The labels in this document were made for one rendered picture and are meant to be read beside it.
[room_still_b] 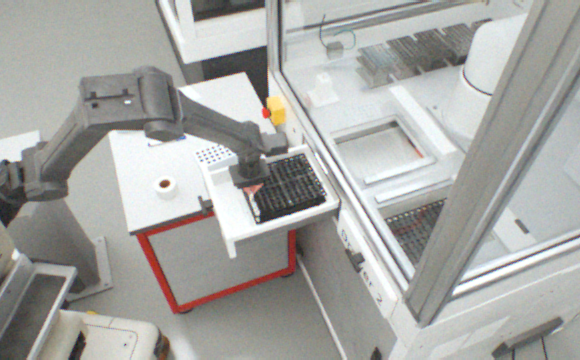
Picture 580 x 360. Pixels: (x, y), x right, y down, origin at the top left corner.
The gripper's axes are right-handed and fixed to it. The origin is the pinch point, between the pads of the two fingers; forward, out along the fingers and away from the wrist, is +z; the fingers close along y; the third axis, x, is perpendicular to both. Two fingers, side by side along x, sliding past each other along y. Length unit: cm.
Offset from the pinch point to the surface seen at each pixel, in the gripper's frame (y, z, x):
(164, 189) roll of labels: 23.4, 15.9, -21.1
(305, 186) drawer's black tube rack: -17.6, 7.2, -2.2
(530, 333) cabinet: -88, 58, 49
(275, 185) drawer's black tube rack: -8.5, 4.8, -3.5
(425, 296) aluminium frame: -25, -13, 48
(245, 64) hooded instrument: -21, 24, -87
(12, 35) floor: 109, 102, -269
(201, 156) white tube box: 9.1, 16.1, -31.7
